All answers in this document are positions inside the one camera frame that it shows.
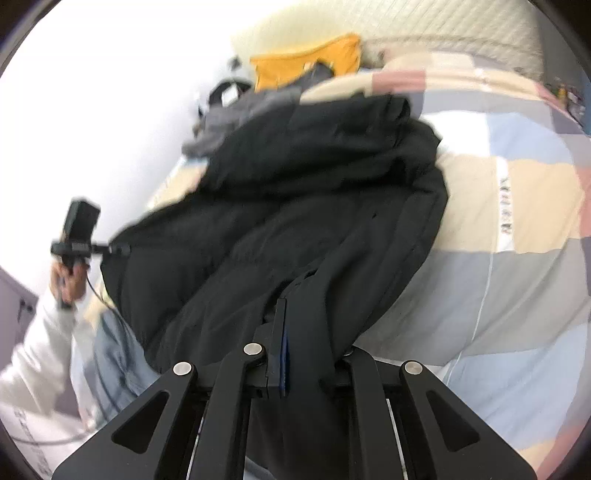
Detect patchwork plaid duvet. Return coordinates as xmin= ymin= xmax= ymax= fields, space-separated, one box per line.
xmin=82 ymin=50 xmax=591 ymax=480

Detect grey knit garment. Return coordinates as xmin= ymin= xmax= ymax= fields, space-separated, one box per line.
xmin=181 ymin=63 xmax=335 ymax=159

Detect person's blue jeans leg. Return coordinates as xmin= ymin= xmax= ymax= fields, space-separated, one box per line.
xmin=70 ymin=310 xmax=159 ymax=430

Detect person's left forearm white sleeve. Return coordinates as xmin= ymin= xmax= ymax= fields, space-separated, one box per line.
xmin=1 ymin=303 xmax=76 ymax=416

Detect black and white bag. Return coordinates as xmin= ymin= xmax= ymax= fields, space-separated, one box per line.
xmin=197 ymin=78 xmax=253 ymax=118

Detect bottles on side table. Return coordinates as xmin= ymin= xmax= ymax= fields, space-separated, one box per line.
xmin=545 ymin=79 xmax=586 ymax=124

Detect black puffer jacket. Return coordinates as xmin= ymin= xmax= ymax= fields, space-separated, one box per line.
xmin=101 ymin=95 xmax=448 ymax=479

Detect yellow pillow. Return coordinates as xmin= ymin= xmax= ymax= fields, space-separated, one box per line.
xmin=250 ymin=33 xmax=362 ymax=91

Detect person's left hand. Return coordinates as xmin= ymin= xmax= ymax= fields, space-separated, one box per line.
xmin=50 ymin=261 xmax=89 ymax=308

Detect black cable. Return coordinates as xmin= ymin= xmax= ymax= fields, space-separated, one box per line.
xmin=85 ymin=274 xmax=136 ymax=333

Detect cream quilted headboard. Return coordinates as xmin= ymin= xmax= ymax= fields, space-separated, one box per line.
xmin=232 ymin=1 xmax=544 ymax=81

